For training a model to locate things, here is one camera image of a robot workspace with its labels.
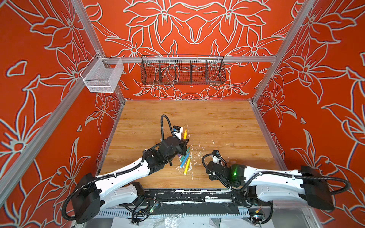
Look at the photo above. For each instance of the green marker pen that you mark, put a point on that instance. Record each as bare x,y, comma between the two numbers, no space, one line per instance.
183,157

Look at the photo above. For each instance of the blue marker pen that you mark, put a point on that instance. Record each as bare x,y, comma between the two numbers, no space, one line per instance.
185,160

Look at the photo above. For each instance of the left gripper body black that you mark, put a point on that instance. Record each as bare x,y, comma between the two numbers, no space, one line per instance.
182,143

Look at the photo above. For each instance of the clear plastic bin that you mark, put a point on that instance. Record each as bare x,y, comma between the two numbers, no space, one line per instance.
102,75

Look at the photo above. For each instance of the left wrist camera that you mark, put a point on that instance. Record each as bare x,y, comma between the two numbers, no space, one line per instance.
177,131

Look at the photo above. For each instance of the black wire basket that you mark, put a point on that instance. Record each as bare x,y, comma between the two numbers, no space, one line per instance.
171,70

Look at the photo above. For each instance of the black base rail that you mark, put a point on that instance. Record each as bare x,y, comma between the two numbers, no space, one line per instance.
184,196

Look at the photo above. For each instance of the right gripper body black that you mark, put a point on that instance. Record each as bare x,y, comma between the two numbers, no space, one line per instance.
214,164

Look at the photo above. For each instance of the yellow marker pen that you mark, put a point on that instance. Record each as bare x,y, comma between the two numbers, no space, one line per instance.
187,165

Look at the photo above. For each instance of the white cable duct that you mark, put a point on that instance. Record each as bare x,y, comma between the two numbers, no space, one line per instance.
157,214

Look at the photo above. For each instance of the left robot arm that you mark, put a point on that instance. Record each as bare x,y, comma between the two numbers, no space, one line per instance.
94,194

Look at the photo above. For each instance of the orange marker pen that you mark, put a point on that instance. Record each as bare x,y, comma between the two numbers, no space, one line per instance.
185,134

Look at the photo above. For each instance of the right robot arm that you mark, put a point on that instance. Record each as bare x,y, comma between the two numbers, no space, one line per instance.
305,185

